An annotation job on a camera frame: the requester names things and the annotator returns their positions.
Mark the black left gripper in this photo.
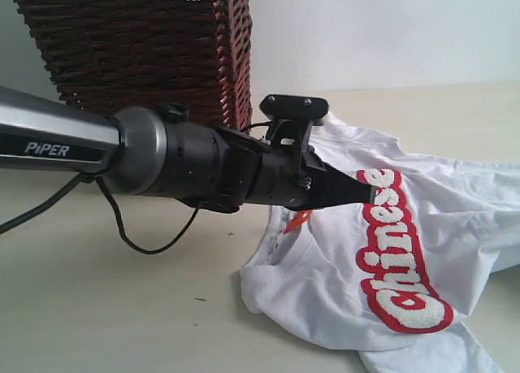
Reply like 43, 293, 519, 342
245, 147, 376, 210

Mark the white t-shirt red lettering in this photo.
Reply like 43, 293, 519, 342
240, 115, 519, 372

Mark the brown wicker basket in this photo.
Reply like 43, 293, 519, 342
14, 0, 252, 128

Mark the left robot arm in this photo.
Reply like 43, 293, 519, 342
1, 88, 375, 214

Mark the orange clothing tag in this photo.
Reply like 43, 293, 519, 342
284, 210, 313, 234

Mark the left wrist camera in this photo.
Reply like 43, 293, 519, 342
259, 94, 329, 154

